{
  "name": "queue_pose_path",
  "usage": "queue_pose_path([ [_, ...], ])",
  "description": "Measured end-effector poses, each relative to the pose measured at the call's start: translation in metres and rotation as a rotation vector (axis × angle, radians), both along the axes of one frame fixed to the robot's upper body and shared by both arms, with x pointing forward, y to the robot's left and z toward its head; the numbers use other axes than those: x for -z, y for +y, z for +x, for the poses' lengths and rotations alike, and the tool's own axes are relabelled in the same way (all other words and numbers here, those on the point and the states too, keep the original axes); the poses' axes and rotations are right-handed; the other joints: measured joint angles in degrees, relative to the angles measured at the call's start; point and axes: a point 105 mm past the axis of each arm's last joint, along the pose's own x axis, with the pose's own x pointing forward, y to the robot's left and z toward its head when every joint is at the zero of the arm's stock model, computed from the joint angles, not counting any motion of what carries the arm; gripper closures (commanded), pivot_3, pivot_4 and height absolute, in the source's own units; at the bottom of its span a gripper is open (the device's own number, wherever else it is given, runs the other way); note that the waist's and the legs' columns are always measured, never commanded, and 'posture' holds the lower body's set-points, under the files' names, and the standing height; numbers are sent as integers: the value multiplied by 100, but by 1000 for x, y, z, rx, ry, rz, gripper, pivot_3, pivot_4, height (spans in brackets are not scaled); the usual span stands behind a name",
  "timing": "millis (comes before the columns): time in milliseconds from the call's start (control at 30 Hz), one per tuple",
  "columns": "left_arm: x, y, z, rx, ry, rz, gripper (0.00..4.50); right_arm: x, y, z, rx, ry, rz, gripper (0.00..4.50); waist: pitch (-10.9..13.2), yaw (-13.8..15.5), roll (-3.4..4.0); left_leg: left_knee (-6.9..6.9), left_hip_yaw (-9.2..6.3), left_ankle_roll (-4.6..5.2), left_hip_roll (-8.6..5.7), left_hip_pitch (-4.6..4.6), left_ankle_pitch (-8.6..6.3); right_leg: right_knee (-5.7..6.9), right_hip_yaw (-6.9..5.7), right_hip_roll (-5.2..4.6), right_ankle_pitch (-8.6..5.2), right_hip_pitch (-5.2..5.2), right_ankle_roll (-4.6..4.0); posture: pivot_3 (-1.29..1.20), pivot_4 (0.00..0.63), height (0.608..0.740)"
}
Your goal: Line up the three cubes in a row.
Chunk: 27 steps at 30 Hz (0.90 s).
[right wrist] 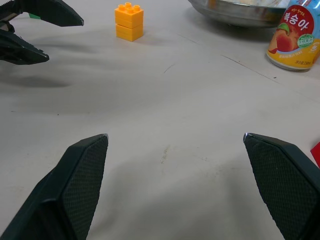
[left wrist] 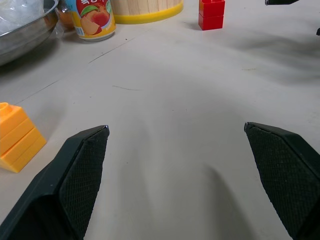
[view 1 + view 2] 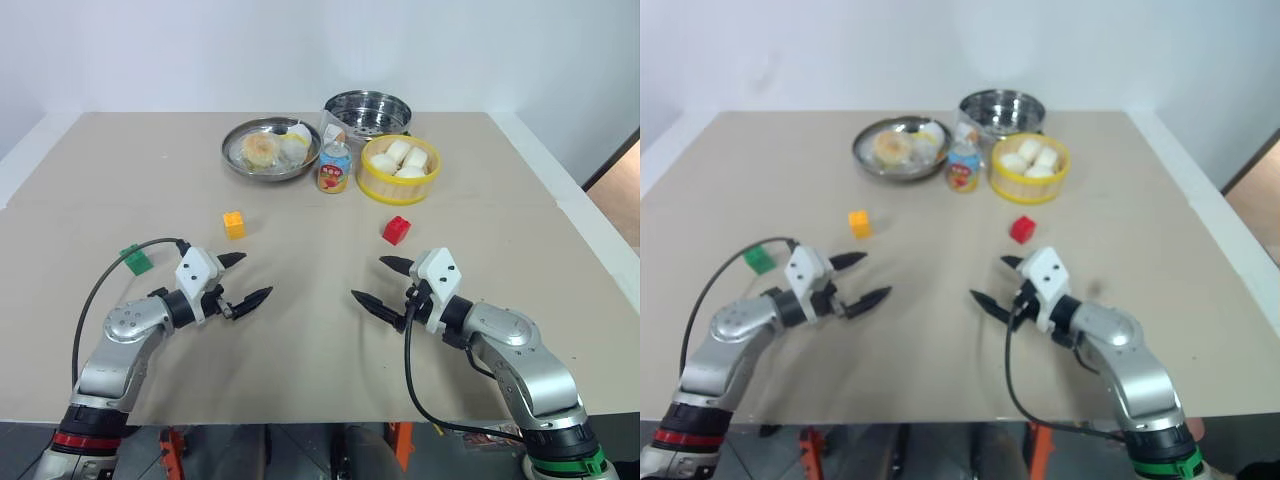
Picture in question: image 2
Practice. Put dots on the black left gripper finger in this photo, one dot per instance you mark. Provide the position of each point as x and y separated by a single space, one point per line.
62 185
287 175

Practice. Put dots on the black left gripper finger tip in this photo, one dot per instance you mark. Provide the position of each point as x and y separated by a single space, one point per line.
280 2

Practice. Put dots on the yellow toy block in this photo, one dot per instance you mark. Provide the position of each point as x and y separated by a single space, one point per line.
17 140

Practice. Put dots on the red toy block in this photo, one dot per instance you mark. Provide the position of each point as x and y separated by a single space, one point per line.
211 15

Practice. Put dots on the wooden bucket with yellow rim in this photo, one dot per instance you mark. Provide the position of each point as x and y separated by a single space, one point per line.
147 11

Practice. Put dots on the steel bowl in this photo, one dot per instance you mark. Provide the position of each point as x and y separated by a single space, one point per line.
25 35

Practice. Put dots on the orange snack in clear wrapper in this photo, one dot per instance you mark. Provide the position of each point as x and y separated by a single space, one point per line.
65 18

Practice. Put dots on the peach drink can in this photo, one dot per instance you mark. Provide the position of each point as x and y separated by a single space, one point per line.
93 18

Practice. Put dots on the clear plastic bag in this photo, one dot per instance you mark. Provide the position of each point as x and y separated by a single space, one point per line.
17 12

